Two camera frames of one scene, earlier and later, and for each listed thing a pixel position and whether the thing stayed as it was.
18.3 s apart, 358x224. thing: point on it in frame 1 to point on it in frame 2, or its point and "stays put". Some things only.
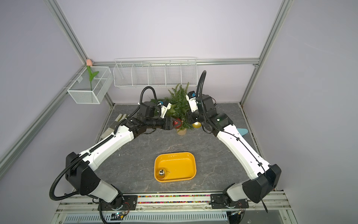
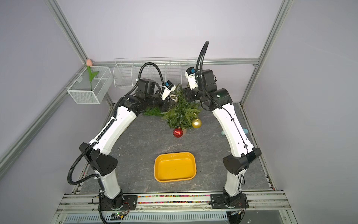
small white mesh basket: [80, 90] stays put
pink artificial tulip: [89, 65] stays put
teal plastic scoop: [243, 131] stays put
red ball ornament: [177, 122] to [177, 132]
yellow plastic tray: [177, 166] stays put
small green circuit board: [116, 216] stays put
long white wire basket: [155, 72] stays put
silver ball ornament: [161, 173] to [174, 97]
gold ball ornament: [196, 125] stays put
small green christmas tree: [176, 96] stays put
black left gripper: [168, 126] to [167, 105]
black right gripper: [190, 118] to [189, 93]
